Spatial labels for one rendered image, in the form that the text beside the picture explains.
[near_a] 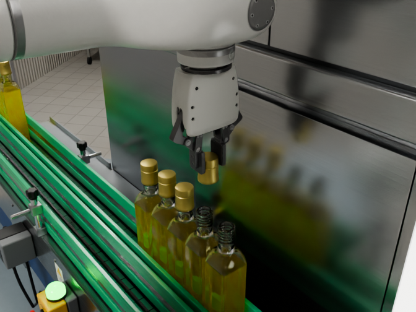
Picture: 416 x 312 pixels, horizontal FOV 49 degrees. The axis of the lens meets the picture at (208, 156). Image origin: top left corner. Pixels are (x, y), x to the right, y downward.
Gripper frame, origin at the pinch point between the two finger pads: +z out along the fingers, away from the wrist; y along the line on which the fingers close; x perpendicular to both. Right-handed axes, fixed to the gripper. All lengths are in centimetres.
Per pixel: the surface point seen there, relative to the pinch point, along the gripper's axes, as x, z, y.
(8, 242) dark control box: -55, 41, 24
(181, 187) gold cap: -6.6, 8.9, 1.1
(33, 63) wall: -478, 122, -109
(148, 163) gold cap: -17.8, 8.8, 1.2
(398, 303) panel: 29.6, 16.6, -12.7
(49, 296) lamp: -29, 40, 23
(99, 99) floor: -376, 143, -140
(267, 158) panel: 1.7, 3.8, -11.7
